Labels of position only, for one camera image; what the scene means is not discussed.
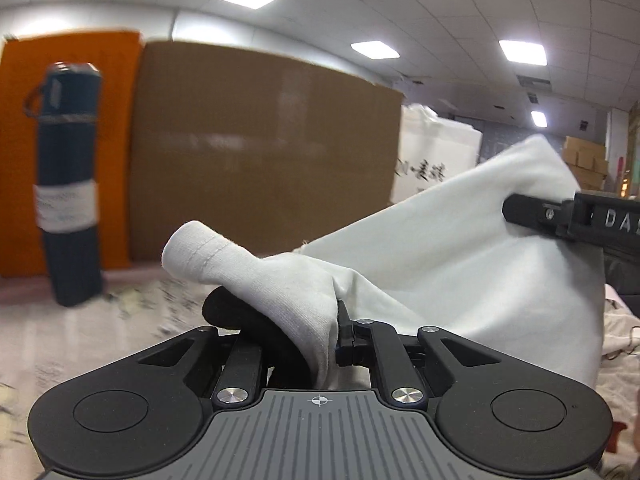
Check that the patterned beige bed sheet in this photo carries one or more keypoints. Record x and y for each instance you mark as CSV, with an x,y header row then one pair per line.
x,y
60,330

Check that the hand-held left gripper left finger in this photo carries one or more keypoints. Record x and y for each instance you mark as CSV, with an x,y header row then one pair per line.
x,y
245,357

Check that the brown cardboard panel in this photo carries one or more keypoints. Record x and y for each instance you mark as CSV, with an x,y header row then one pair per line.
x,y
260,160

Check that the dark blue thermos bottle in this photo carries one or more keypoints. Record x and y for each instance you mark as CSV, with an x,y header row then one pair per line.
x,y
67,160

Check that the stack of cardboard boxes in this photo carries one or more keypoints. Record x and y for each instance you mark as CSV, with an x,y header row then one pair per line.
x,y
585,160

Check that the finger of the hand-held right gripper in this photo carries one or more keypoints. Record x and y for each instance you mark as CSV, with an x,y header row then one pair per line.
x,y
537,212

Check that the white garment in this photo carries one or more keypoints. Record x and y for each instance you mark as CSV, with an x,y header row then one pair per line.
x,y
440,270

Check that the orange panel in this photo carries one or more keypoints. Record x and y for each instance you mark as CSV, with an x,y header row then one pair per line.
x,y
117,110

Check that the white printed bag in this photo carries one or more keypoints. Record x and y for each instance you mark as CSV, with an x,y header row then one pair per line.
x,y
435,160

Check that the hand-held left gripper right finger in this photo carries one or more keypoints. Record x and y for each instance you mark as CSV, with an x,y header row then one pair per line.
x,y
344,335

